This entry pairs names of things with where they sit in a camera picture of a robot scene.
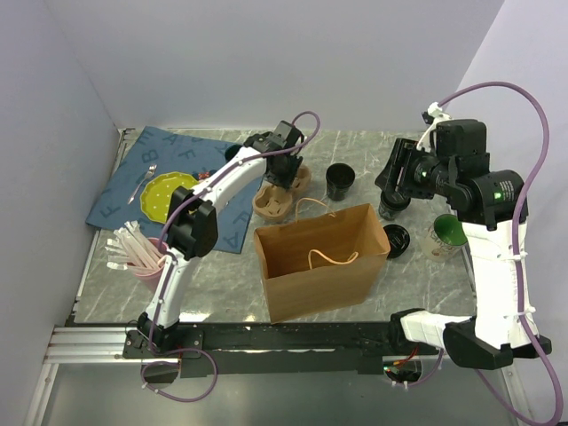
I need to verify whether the brown pulp cup carrier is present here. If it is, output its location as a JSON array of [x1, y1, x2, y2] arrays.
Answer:
[[252, 165, 312, 222]]

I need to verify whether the silver fork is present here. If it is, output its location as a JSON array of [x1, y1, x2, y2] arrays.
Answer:
[[127, 164, 157, 205]]

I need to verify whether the brown paper bag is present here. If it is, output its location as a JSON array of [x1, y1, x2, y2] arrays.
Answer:
[[254, 203, 391, 324]]

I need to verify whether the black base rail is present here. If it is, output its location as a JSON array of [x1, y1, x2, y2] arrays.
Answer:
[[122, 321, 437, 378]]

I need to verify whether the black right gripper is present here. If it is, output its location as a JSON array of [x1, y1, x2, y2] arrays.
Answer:
[[373, 137, 454, 199]]

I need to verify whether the black lid stack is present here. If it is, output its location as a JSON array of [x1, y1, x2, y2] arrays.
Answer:
[[383, 224, 410, 259]]

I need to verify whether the blue alphabet placemat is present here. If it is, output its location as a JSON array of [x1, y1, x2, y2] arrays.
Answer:
[[86, 126, 262, 254]]

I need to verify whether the black cup stack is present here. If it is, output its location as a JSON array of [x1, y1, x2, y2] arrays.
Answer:
[[326, 162, 355, 201]]

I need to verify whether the aluminium frame rail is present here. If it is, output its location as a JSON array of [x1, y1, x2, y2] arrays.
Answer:
[[21, 323, 147, 426]]

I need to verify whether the black takeout coffee cup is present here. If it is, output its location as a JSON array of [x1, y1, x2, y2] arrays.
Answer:
[[378, 191, 411, 221]]

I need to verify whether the green dotted plate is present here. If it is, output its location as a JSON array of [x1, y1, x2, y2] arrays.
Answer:
[[139, 171, 199, 224]]

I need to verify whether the dark green mug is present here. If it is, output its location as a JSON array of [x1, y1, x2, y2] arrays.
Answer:
[[224, 145, 241, 163]]

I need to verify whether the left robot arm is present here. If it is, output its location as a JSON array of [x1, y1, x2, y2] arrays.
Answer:
[[137, 121, 319, 357]]

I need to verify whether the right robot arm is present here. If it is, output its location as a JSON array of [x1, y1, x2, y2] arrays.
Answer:
[[375, 119, 552, 370]]

